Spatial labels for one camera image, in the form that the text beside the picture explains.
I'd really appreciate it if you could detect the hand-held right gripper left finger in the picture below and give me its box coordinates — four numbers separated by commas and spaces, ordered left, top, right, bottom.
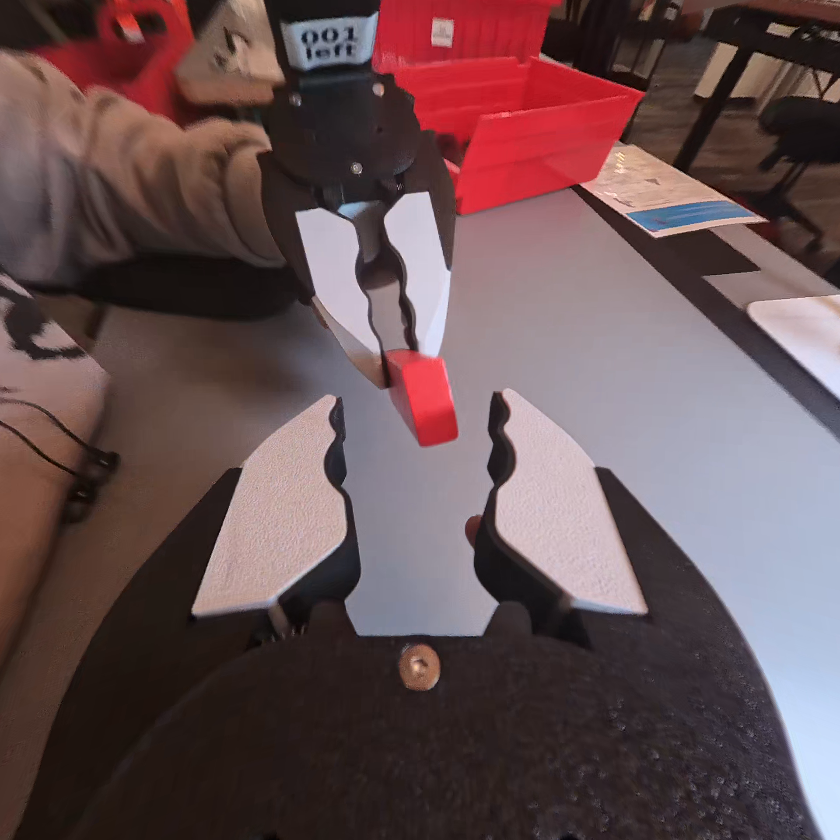
192, 394, 362, 622

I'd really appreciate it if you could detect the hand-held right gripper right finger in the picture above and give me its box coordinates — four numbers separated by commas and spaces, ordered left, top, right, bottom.
474, 388, 650, 645

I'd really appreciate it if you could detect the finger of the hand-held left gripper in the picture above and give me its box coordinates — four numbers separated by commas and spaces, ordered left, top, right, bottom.
382, 190, 454, 361
294, 205, 389, 390

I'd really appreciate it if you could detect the red rectangular block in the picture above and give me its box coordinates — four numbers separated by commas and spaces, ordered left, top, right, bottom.
384, 350, 459, 448

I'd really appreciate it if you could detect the red plastic bin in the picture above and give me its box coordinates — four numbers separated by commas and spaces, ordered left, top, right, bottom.
394, 56, 647, 216
374, 0, 565, 73

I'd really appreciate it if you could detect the cluttered wooden table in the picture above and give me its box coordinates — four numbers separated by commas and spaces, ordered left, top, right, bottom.
174, 7, 290, 106

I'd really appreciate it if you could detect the red plastic basket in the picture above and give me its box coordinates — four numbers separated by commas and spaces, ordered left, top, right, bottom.
33, 0, 198, 126

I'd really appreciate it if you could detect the printed paper sheet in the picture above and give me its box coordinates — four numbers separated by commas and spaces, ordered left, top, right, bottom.
581, 144, 769, 238

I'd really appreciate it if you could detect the black office chair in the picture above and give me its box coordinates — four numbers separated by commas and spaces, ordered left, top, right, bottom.
758, 95, 840, 231

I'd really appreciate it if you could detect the wooden desk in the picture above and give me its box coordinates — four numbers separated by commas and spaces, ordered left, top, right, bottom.
672, 0, 840, 173

